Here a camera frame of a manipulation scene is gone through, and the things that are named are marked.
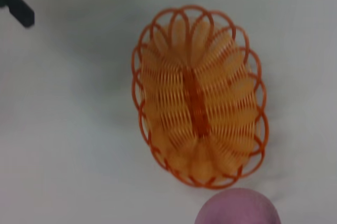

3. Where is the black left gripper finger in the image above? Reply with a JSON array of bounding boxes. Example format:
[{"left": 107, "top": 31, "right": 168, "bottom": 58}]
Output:
[{"left": 0, "top": 0, "right": 35, "bottom": 28}]

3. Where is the orange plastic woven basket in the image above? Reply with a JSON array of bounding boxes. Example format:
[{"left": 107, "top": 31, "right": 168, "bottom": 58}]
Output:
[{"left": 131, "top": 4, "right": 270, "bottom": 190}]

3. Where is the pink peach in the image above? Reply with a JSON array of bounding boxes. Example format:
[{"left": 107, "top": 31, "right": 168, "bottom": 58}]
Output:
[{"left": 194, "top": 188, "right": 282, "bottom": 224}]

